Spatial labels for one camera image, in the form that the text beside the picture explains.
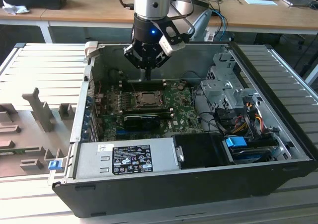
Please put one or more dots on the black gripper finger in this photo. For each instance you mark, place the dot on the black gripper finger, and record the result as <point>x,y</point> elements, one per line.
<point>162,60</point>
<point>133,57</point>

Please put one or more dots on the CPU with silver top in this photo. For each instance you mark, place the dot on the CPU with silver top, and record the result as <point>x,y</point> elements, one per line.
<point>149,99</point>

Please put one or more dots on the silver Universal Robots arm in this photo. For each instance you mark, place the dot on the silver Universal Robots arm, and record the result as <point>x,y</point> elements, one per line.
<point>152,3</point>

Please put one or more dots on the black RAM slot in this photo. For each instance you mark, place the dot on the black RAM slot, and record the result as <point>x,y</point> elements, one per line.
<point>156,87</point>
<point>139,113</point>
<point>156,84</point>
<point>149,109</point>

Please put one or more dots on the CPU socket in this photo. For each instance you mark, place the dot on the CPU socket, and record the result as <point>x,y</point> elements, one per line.
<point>135,106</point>

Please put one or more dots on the silver coin battery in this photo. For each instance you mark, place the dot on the silver coin battery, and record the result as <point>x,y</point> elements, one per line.
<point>180,87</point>

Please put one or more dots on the beige case latch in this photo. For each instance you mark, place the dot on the beige case latch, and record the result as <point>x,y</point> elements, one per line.
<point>90,49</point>

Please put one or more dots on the wooden desk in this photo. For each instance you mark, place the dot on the wooden desk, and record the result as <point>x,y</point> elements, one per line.
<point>99,8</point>

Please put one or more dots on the green motherboard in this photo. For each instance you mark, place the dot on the green motherboard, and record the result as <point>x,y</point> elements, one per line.
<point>183,114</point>

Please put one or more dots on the black graphics card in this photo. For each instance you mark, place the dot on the black graphics card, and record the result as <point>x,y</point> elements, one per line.
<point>141,123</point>

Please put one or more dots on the metal drive cage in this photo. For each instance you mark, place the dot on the metal drive cage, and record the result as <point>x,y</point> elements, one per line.
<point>223,90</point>

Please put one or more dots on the grey power supply unit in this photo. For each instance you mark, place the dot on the grey power supply unit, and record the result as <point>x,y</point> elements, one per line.
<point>94,159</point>

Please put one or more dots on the blue disk carrier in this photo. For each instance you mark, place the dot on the blue disk carrier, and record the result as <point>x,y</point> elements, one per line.
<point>234,143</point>

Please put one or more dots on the grey parts rack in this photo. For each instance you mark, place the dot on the grey parts rack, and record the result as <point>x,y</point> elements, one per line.
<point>37,124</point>

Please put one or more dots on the crumpled white paper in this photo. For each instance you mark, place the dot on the crumpled white paper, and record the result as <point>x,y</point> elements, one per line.
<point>15,8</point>

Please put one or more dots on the black hard disk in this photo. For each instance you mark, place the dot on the black hard disk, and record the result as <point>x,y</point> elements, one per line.
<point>253,154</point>

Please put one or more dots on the blue case latch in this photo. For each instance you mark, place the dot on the blue case latch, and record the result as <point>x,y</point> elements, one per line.
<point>55,165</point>

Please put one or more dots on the black open PC case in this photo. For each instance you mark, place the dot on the black open PC case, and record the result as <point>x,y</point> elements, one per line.
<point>174,196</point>

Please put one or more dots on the green RAM stick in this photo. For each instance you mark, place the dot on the green RAM stick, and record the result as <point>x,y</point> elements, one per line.
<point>15,151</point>

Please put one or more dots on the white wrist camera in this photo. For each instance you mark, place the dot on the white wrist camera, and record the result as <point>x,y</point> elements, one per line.
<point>171,45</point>

